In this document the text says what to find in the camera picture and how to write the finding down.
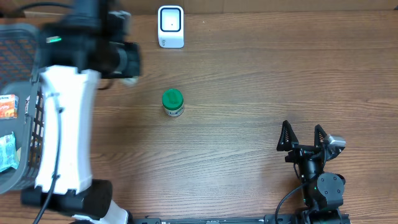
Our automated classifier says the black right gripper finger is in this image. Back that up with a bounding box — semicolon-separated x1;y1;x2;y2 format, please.
277;120;299;151
314;124;327;147

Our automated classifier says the green lid jar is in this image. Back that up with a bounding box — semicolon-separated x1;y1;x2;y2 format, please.
162;88;184;117

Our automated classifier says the teal wet wipes pack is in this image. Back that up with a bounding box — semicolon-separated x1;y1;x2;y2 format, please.
1;133;19;172

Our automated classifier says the orange Kleenex tissue pack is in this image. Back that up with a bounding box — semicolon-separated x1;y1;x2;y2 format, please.
0;95;19;119

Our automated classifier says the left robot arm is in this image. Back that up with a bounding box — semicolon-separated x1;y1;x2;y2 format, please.
21;0;141;223

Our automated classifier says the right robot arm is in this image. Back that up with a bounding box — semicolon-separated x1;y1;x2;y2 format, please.
274;120;350;223

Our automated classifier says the white barcode scanner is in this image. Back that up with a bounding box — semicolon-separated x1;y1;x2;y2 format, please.
157;5;185;49

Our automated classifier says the grey plastic shopping basket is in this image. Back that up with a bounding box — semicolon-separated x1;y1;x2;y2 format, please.
1;23;44;194

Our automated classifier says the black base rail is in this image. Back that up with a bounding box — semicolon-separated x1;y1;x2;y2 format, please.
130;215;352;224

